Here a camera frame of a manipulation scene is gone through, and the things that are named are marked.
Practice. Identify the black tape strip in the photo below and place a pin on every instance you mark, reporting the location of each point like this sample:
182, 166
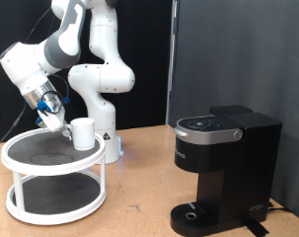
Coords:
256, 227

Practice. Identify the black Keurig coffee machine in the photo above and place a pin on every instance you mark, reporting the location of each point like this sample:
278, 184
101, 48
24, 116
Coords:
234, 171

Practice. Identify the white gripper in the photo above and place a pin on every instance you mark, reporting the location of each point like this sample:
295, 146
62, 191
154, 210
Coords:
53, 121

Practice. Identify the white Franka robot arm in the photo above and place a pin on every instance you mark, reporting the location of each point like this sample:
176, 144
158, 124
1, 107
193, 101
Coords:
103, 79

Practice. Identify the white two tier turntable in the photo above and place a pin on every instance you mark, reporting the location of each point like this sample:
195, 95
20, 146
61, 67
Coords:
53, 197

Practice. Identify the wrist camera on blue mount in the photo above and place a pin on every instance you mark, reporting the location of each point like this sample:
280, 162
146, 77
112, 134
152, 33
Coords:
39, 122

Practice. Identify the grey backdrop panel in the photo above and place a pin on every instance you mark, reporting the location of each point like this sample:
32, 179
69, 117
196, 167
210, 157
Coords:
254, 39

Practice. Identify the black curtain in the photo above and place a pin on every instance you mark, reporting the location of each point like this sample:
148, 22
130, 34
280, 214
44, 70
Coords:
11, 19

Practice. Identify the white mug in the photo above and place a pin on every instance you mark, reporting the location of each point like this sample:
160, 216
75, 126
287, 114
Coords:
83, 135

